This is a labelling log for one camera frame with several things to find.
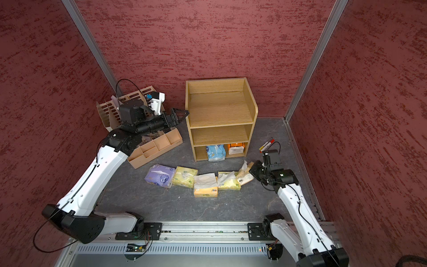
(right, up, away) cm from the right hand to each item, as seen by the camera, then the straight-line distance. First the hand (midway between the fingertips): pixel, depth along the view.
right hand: (250, 172), depth 79 cm
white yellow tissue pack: (-11, -5, +3) cm, 12 cm away
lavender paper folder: (-76, +28, +16) cm, 83 cm away
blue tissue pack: (-17, +7, +16) cm, 24 cm away
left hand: (-30, +25, -13) cm, 41 cm away
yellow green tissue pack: (-34, -4, +6) cm, 34 cm away
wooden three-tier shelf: (-14, +30, +2) cm, 34 cm away
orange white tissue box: (-22, -7, +2) cm, 23 cm away
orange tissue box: (-5, +12, +16) cm, 21 cm away
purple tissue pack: (-46, -3, +6) cm, 47 cm away
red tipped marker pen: (+20, +14, +28) cm, 37 cm away
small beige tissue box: (-3, -2, 0) cm, 3 cm away
